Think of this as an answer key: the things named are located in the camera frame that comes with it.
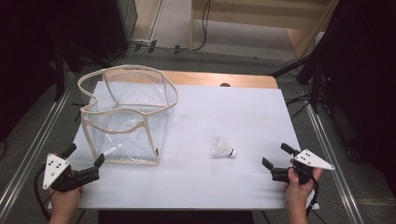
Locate white board sheet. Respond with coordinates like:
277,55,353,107
48,81,320,211

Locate dark cabinet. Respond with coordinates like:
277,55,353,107
92,0,139,61

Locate person's left hand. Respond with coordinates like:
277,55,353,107
49,185,85,216

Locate black floor cables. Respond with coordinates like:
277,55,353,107
283,92,313,121

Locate aluminium floor rail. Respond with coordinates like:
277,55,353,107
0,88,72,208
299,85,366,224

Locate white shuttlecock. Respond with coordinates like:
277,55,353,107
210,137,237,160

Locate transparent bag with beige trim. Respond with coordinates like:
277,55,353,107
77,63,179,166

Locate black curtain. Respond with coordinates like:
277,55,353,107
0,0,120,144
311,0,396,198

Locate light wooden furniture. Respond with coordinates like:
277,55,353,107
190,0,340,60

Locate black hanging cable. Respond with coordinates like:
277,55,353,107
174,0,212,53

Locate white power strip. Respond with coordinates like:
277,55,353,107
129,37,158,47

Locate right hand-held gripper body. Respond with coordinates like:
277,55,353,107
270,147,336,186

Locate black metal stand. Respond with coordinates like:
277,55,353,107
53,38,84,103
270,50,326,115

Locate dark cloth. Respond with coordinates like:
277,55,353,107
98,210,256,224

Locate person's right hand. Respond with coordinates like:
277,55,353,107
283,158,323,213

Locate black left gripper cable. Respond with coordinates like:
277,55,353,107
33,163,53,222

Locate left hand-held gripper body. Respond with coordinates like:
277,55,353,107
42,151,101,193

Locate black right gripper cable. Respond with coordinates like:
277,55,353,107
305,177,320,218

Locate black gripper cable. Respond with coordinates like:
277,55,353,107
305,177,320,218
33,163,53,222

